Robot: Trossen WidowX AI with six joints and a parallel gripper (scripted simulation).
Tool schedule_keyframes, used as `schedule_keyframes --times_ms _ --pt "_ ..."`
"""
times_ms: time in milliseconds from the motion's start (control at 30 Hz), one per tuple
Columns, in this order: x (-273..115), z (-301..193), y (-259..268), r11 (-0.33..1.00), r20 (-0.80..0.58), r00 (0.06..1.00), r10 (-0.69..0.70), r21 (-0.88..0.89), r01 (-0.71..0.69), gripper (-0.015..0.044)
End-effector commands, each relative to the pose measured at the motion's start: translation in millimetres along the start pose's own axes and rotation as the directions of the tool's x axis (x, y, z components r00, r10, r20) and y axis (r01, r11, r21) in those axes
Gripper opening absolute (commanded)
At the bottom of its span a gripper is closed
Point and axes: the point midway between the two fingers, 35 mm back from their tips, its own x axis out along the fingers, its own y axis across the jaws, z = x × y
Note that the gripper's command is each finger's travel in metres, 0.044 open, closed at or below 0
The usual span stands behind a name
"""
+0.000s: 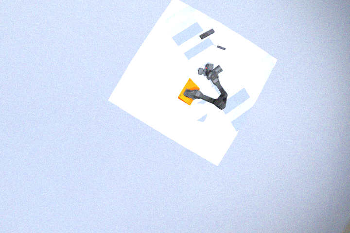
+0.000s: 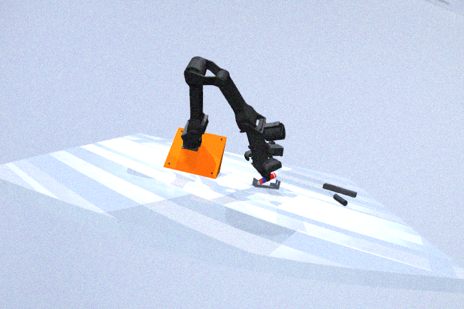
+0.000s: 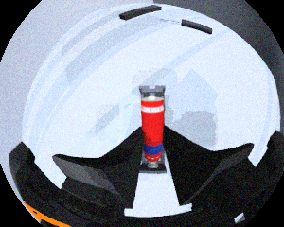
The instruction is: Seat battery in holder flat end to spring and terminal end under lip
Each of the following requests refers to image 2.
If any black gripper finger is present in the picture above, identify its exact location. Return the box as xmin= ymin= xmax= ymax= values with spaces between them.
xmin=251 ymin=162 xmax=264 ymax=178
xmin=258 ymin=167 xmax=271 ymax=182

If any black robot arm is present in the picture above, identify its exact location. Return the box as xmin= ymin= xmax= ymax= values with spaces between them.
xmin=180 ymin=56 xmax=285 ymax=159

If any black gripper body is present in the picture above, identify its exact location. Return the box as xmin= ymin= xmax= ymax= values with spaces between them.
xmin=244 ymin=141 xmax=282 ymax=174

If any red battery with blue band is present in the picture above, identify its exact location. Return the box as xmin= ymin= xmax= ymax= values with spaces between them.
xmin=258 ymin=173 xmax=276 ymax=185

